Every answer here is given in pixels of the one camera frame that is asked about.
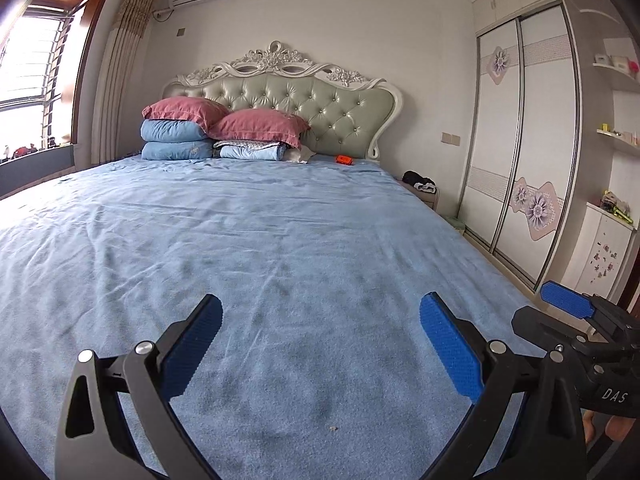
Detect green tufted headboard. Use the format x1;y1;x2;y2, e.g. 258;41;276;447
162;40;404;162

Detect light blue folded blanket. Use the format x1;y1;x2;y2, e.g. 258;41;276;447
213;140;288;162

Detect right pink pillow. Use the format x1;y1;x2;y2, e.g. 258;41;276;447
207;108;310;148

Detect grey bedside table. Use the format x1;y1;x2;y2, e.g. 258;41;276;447
399;181;439;210

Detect black white clothes pile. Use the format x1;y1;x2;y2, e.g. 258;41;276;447
401;170;437;194

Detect window with metal bars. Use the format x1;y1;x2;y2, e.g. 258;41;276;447
1;0;106;162

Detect small orange object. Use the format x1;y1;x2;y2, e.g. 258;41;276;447
335;155;354;166

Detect white green storage box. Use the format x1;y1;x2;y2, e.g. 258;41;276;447
444;216;466;235

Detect pink pillow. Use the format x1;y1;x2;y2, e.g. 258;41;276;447
142;96;230;133
207;108;310;148

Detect white corner shelf cabinet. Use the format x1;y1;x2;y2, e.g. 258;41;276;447
546;0;639;302

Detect beige striped curtain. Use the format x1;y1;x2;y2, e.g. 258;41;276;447
90;0;155;166

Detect white sliding wardrobe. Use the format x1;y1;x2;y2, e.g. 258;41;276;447
459;0;580;289

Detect left pink pillow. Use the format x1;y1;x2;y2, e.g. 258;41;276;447
142;96;230;133

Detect blue bed sheet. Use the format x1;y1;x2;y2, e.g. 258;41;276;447
1;158;533;479

